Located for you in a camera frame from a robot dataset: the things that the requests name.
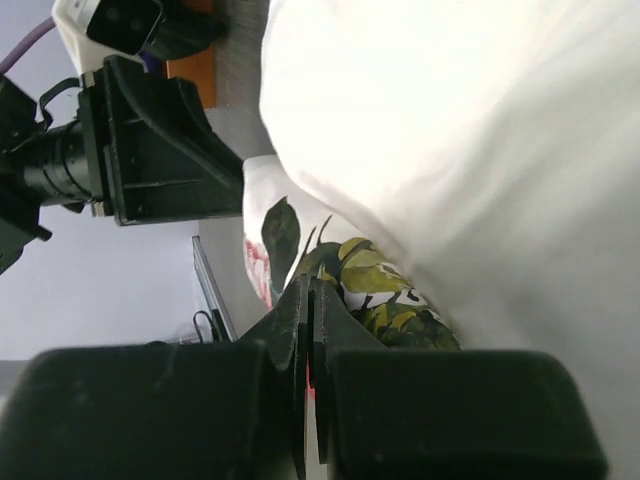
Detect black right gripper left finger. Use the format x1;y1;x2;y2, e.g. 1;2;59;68
1;277;309;479

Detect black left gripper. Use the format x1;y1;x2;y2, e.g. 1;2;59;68
1;56;244;271

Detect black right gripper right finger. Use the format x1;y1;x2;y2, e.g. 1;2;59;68
309;280;609;479

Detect white t shirt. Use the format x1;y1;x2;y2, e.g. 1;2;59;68
260;1;639;479

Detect orange wooden tray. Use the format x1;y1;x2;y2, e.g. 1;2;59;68
165;46;217;109

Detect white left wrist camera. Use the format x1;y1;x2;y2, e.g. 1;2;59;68
51;0;164;75

